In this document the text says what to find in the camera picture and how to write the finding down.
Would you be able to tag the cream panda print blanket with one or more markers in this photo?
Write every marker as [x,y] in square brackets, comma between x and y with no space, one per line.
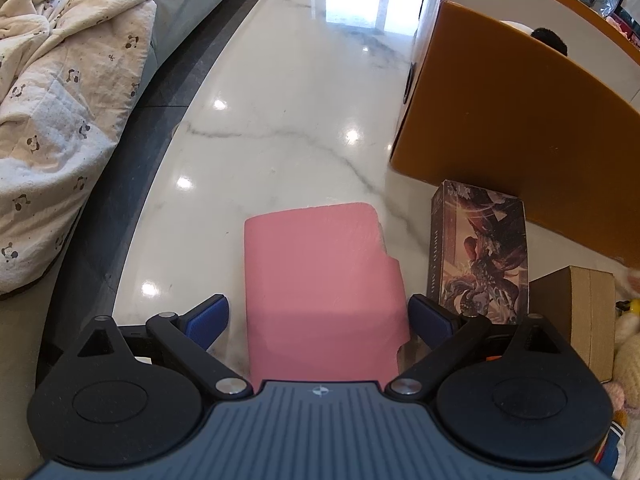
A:
[60,110]

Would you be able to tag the light green sofa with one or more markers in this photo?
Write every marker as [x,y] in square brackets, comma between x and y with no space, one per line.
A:
[185,0]

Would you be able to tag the pink soft pouch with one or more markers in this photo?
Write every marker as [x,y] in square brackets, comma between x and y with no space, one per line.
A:
[320,285]

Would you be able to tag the illustrated dark card box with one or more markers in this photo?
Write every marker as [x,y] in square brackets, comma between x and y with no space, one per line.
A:
[480,245]

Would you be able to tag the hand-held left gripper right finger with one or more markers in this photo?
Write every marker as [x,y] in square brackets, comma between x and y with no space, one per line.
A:
[425,320]

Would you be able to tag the cream plush toy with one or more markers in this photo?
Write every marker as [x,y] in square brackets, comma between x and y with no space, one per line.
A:
[627,345]

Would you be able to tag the large orange storage box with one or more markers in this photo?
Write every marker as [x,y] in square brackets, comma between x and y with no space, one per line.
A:
[500,125]

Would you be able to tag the brown cardboard box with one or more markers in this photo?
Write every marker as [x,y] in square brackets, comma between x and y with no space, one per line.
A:
[575,305]

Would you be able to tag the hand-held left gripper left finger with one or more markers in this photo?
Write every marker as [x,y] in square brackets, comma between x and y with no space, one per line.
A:
[207,320]

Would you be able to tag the yellow plush toy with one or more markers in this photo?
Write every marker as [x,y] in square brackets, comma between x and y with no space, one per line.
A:
[634,306]

